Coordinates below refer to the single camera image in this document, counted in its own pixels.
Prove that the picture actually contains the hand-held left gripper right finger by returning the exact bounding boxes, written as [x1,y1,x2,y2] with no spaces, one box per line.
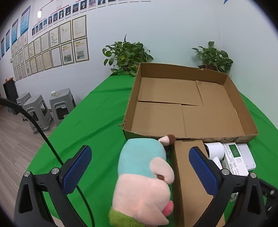
[189,147,267,227]

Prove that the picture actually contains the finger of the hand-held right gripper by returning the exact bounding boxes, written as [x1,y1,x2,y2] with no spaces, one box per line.
[258,179,278,214]

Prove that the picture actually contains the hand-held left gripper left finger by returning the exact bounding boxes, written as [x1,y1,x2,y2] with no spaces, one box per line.
[13,145,92,227]

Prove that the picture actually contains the small brown cardboard box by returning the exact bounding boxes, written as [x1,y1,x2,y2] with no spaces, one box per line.
[170,139,226,227]

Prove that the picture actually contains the white medicine box green label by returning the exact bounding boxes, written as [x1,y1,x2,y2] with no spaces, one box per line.
[222,142,249,176]

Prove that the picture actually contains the large cardboard box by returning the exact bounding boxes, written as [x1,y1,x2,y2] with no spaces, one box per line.
[119,62,259,145]

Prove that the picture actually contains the pink and teal plush toy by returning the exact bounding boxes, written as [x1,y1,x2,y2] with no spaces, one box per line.
[109,134,176,226]

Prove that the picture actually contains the white hair dryer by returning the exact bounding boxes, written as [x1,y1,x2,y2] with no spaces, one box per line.
[204,142,225,169]

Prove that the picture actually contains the flat white box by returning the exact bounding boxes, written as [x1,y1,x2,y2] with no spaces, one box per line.
[237,144,256,171]

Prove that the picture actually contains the green tablecloth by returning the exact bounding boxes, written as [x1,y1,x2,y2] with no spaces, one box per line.
[28,70,278,227]

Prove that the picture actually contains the grey plastic stool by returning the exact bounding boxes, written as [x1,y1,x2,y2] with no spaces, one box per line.
[23,95,53,133]
[50,88,77,126]
[16,93,32,107]

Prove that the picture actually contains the black cabinet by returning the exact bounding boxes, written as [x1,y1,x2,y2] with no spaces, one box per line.
[3,79,18,103]

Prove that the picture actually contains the small potted green plant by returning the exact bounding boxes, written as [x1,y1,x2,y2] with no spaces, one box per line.
[191,41,234,74]

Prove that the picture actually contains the bushy potted green plant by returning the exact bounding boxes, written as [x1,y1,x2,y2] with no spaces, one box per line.
[102,34,154,77]

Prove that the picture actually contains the group of framed certificates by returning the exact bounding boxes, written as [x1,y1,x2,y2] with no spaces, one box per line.
[11,15,90,81]

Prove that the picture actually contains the thick black cable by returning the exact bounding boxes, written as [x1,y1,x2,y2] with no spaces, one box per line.
[0,94,93,227]

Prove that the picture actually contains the row of blue wall posters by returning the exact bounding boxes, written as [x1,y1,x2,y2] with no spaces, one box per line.
[0,5,32,65]

